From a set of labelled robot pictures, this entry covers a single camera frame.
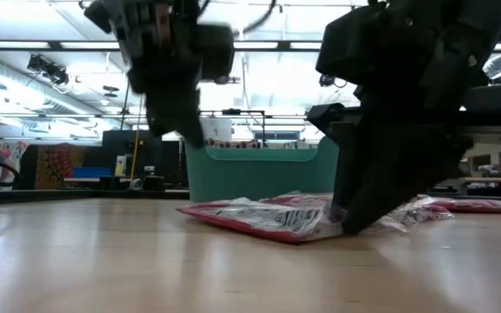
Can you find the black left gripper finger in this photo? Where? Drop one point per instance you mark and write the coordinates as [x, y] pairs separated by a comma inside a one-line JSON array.
[[183, 117], [157, 113]]

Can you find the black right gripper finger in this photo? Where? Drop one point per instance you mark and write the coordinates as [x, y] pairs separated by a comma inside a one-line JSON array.
[[342, 174], [398, 182]]

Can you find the teal plastic basket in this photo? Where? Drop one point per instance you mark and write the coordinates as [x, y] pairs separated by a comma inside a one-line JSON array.
[[255, 178]]

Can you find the red popcorn packet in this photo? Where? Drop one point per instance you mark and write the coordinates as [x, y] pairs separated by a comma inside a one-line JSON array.
[[485, 205]]

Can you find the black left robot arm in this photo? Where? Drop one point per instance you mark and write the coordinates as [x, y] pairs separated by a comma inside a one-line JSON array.
[[100, 15]]

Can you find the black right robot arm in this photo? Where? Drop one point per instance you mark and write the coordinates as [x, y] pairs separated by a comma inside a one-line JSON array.
[[494, 100]]

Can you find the white bucket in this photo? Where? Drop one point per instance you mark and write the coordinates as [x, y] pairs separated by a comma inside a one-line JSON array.
[[218, 128]]

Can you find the yellow white card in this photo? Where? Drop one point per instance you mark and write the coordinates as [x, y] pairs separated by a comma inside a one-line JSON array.
[[120, 165]]

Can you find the blue box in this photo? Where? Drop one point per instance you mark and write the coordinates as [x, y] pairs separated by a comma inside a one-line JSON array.
[[91, 172]]

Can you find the wooden workbench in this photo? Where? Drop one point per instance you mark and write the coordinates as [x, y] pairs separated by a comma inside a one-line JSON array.
[[494, 179]]

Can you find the brown red patterned cloth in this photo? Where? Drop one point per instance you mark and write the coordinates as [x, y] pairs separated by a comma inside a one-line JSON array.
[[59, 165]]

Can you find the black ceiling-hung device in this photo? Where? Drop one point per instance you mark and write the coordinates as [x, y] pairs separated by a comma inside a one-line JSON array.
[[48, 69]]

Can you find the floral cloth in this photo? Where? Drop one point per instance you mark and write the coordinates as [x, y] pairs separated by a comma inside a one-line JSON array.
[[11, 156]]

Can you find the black overhead camera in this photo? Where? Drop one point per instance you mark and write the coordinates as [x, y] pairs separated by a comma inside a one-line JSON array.
[[326, 80]]

